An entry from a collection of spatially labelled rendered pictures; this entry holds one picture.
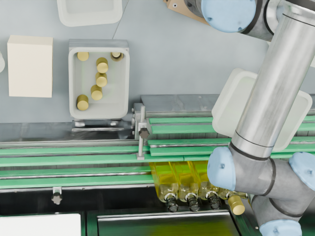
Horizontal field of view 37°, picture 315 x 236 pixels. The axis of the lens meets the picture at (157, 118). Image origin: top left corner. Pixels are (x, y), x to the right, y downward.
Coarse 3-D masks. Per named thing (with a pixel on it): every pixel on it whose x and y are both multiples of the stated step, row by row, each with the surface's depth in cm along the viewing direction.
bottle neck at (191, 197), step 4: (188, 196) 127; (192, 196) 127; (188, 200) 126; (192, 200) 125; (196, 200) 125; (188, 204) 125; (192, 204) 124; (196, 204) 124; (192, 208) 126; (196, 208) 125
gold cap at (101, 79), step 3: (96, 75) 141; (99, 75) 139; (102, 75) 139; (105, 75) 141; (96, 78) 140; (99, 78) 138; (102, 78) 139; (105, 78) 139; (96, 81) 139; (99, 81) 139; (102, 81) 139; (105, 81) 139; (99, 84) 139; (102, 84) 139; (105, 84) 140
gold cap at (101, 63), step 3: (102, 57) 140; (99, 60) 138; (102, 60) 138; (105, 60) 139; (96, 63) 140; (99, 63) 136; (102, 63) 136; (105, 63) 137; (99, 66) 137; (102, 66) 137; (105, 66) 137; (99, 69) 137; (102, 69) 137; (105, 69) 137; (99, 72) 138; (102, 72) 138
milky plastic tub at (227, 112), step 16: (240, 80) 119; (224, 96) 117; (240, 96) 121; (304, 96) 116; (224, 112) 123; (240, 112) 124; (304, 112) 118; (224, 128) 118; (288, 128) 122; (288, 144) 122
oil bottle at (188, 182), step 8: (176, 168) 136; (184, 168) 136; (192, 168) 137; (176, 176) 133; (184, 176) 133; (192, 176) 133; (184, 184) 129; (192, 184) 129; (184, 192) 128; (192, 192) 128; (184, 200) 129
